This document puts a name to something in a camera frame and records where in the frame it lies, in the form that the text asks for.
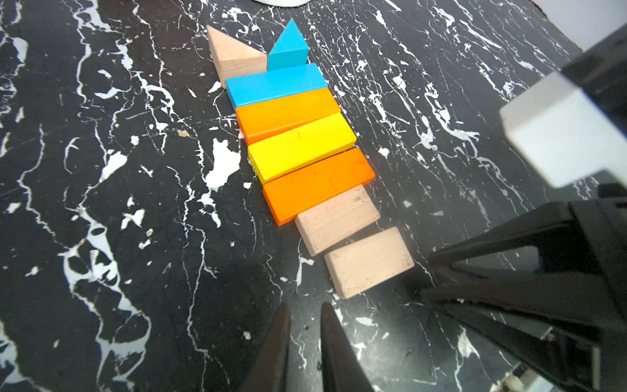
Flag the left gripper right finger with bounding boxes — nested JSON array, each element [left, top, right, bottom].
[[321, 302, 373, 392]]

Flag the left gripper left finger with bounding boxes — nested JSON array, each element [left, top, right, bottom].
[[239, 303, 291, 391]]

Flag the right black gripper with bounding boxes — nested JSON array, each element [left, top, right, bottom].
[[421, 36, 626, 391]]

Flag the small natural wood block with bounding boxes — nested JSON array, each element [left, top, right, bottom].
[[324, 227, 415, 299]]

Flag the orange long block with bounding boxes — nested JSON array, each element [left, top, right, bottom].
[[263, 147, 375, 226], [236, 88, 341, 145]]

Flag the yellow long block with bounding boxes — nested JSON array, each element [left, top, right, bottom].
[[248, 113, 357, 184]]

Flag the teal long block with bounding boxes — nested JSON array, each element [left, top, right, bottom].
[[226, 64, 328, 109]]

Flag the wooden triangle block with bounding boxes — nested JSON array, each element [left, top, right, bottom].
[[206, 25, 268, 89]]

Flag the small teal block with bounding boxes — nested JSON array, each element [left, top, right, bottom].
[[267, 20, 309, 71]]

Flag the white tape roll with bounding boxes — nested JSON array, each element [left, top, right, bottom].
[[255, 0, 311, 8]]

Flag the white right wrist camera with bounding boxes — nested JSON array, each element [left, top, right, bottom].
[[499, 71, 626, 188]]

